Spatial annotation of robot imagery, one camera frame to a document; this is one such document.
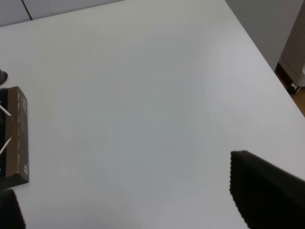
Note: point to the brown coffee capsule box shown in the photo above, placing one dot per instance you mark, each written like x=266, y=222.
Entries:
x=14, y=147

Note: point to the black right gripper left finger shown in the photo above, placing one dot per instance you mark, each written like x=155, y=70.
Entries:
x=10, y=213

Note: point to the brown coffee capsule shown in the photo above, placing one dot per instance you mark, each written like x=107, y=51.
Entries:
x=3, y=77

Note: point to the white perforated cart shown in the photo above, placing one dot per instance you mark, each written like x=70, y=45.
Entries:
x=293, y=56

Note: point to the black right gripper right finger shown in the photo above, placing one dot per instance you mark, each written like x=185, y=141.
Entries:
x=266, y=196

